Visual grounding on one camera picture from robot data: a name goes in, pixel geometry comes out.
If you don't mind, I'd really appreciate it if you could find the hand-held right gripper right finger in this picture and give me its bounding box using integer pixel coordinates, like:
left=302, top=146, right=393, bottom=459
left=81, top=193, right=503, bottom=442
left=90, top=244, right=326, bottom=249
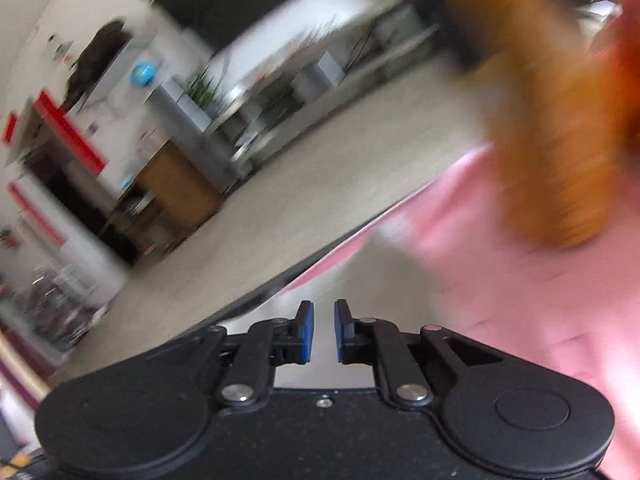
left=334, top=299, right=506, bottom=408

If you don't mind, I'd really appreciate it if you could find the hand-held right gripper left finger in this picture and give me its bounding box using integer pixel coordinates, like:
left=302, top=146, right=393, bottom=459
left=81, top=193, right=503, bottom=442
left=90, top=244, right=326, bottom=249
left=145, top=300, right=315, bottom=408

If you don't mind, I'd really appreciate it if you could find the pink garment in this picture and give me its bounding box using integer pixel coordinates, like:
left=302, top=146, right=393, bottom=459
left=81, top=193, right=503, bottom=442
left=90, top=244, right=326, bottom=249
left=280, top=144, right=640, bottom=480

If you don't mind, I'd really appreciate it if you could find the wooden cabinet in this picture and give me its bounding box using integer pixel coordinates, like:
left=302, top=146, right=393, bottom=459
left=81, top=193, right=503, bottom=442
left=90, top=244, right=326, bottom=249
left=131, top=140, right=227, bottom=243

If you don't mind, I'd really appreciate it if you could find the grey cabinet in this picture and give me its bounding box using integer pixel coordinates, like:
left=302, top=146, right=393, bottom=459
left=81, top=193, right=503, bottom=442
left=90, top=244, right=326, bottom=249
left=149, top=79, right=253, bottom=193

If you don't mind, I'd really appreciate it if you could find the green potted plant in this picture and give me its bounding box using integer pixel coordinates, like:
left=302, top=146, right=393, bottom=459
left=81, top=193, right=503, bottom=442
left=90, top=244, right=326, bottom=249
left=184, top=66, right=227, bottom=113

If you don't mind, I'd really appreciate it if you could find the long white low shelf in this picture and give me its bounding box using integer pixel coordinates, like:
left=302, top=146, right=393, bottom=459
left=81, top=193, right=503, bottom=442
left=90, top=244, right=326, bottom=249
left=210, top=0, right=442, bottom=162

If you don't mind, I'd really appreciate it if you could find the brown plush toy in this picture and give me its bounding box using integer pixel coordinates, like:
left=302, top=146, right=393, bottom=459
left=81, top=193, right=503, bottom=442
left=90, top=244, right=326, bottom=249
left=425, top=0, right=640, bottom=250

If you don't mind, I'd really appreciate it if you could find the red and white shelf unit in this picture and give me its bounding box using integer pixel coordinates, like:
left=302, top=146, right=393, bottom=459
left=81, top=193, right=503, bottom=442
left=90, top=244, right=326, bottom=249
left=0, top=89, right=137, bottom=273

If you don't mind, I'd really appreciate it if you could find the blue globe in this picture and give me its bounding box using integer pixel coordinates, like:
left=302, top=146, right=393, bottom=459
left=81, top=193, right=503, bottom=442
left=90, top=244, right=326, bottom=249
left=130, top=61, right=158, bottom=87

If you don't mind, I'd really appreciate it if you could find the dark cloth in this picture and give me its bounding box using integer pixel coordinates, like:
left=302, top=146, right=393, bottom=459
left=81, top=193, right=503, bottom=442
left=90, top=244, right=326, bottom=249
left=62, top=20, right=134, bottom=112

